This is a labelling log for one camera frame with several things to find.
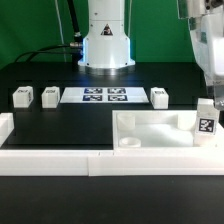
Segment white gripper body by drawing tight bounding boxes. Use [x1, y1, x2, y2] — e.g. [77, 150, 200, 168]
[177, 0, 224, 109]

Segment white square table top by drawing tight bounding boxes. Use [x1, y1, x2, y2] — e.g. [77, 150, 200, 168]
[112, 110, 224, 150]

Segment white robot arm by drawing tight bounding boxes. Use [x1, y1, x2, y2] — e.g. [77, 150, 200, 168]
[78, 0, 224, 111]

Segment white U-shaped fence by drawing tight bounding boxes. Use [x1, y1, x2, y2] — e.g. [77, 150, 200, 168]
[0, 113, 224, 176]

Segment white sheet with markers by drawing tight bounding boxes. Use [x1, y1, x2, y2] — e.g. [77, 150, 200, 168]
[60, 87, 149, 103]

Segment black cables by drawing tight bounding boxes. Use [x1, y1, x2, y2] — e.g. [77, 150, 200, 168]
[13, 0, 84, 64]

